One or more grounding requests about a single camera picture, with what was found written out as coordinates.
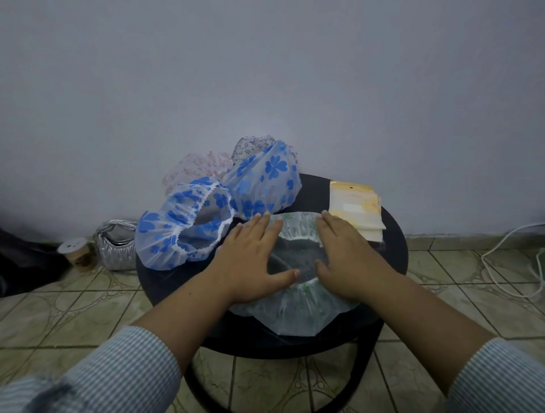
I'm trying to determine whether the person's left hand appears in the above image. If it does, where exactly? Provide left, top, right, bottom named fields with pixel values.
left=212, top=211, right=301, bottom=305

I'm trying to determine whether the person's right hand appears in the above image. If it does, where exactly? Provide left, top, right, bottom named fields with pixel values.
left=314, top=209, right=403, bottom=304

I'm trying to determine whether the stack of yellow small pouches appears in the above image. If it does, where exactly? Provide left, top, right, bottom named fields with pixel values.
left=328, top=180, right=387, bottom=243

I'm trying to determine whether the green print shower cap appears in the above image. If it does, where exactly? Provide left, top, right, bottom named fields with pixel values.
left=228, top=211, right=363, bottom=337

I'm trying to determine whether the blue flower shower cap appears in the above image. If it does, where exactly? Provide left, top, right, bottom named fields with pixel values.
left=135, top=176, right=235, bottom=272
left=221, top=139, right=303, bottom=221

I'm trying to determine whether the pink print shower cap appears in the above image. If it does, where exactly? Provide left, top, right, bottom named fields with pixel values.
left=161, top=151, right=235, bottom=196

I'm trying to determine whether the person's right forearm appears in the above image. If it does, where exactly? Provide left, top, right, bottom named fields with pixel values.
left=372, top=274, right=545, bottom=413

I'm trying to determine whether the person's left forearm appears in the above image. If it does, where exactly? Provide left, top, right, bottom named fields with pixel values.
left=0, top=274, right=235, bottom=413

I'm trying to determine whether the black round side table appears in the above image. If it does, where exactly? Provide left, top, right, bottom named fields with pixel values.
left=135, top=172, right=409, bottom=413

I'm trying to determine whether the silver quilted handbag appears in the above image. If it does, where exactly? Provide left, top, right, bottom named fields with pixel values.
left=93, top=219, right=141, bottom=272

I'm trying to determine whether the ribbon spool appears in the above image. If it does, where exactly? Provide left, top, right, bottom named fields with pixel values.
left=57, top=237, right=99, bottom=273

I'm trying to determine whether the black bag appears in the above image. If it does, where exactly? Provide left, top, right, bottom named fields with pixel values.
left=0, top=227, right=71, bottom=298

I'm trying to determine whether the white cable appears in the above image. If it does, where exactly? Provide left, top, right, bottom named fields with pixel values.
left=481, top=223, right=545, bottom=301

